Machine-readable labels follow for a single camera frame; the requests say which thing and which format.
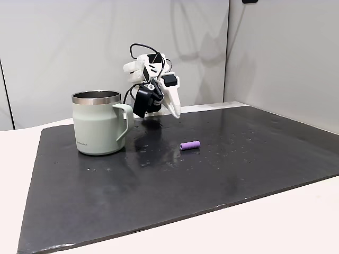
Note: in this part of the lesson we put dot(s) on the black table mat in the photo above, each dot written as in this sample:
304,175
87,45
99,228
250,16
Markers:
169,190

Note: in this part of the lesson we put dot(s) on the black camera box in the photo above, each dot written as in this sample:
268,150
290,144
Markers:
143,101

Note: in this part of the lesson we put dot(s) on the purple pen grip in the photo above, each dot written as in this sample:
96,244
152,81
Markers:
190,145

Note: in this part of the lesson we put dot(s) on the black wall-mounted object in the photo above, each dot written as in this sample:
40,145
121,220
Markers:
250,1

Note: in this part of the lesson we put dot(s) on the pale green steel mug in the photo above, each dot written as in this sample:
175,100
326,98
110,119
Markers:
96,124

